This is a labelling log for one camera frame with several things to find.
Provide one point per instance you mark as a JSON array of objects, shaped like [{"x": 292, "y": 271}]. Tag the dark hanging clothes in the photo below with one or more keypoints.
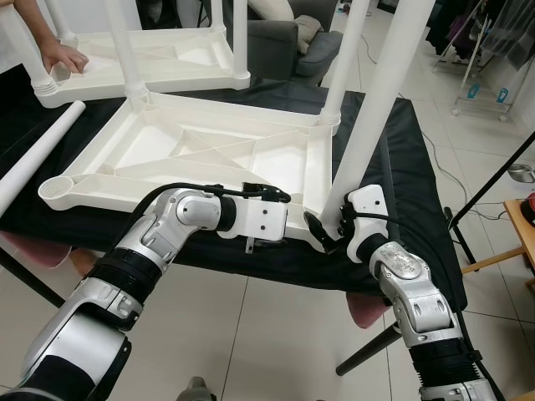
[{"x": 460, "y": 33}]

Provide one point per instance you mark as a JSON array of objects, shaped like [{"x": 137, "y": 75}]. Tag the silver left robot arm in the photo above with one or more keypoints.
[{"x": 180, "y": 213}]

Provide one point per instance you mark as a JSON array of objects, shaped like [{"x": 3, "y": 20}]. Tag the dark grey armchair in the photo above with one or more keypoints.
[{"x": 276, "y": 50}]

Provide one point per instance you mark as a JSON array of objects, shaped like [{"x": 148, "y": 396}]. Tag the beige armchair cushion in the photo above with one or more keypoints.
[{"x": 308, "y": 33}]

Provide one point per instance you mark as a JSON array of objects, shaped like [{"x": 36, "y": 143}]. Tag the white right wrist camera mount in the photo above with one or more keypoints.
[{"x": 368, "y": 200}]

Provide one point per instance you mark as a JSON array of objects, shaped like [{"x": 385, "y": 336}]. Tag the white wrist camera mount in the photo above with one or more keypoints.
[
  {"x": 368, "y": 200},
  {"x": 259, "y": 219}
]

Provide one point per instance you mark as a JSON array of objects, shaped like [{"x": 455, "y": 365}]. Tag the person's bare hand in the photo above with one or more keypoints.
[{"x": 65, "y": 57}]

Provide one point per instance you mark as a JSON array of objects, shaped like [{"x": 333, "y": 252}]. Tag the black tripod stand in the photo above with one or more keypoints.
[{"x": 493, "y": 179}]

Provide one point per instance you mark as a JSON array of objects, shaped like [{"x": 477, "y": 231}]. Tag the small metal bowl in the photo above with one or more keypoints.
[{"x": 521, "y": 174}]

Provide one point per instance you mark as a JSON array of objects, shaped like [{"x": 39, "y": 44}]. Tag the person's bare forearm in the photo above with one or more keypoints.
[{"x": 38, "y": 21}]

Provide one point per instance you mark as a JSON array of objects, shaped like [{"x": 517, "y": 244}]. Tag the white ribbed plastic table top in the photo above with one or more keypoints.
[
  {"x": 167, "y": 54},
  {"x": 167, "y": 142}
]

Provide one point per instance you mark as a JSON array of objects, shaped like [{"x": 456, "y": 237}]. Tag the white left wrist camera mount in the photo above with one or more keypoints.
[{"x": 259, "y": 219}]

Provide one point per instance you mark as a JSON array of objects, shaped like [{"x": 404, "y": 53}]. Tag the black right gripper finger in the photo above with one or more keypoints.
[{"x": 320, "y": 230}]

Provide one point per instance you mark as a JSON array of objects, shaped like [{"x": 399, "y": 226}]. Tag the wooden side table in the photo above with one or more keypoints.
[{"x": 518, "y": 251}]

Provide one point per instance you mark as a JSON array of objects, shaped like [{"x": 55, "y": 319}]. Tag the grey left robot foot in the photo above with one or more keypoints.
[{"x": 194, "y": 389}]

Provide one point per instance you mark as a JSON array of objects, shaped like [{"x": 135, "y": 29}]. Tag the black metal table leg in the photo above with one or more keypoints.
[
  {"x": 368, "y": 351},
  {"x": 17, "y": 269}
]

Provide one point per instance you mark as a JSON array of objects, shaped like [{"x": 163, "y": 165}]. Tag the pink trouser leg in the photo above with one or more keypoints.
[{"x": 29, "y": 251}]

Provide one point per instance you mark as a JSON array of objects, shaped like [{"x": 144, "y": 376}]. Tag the black table cloth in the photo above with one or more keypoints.
[{"x": 410, "y": 167}]

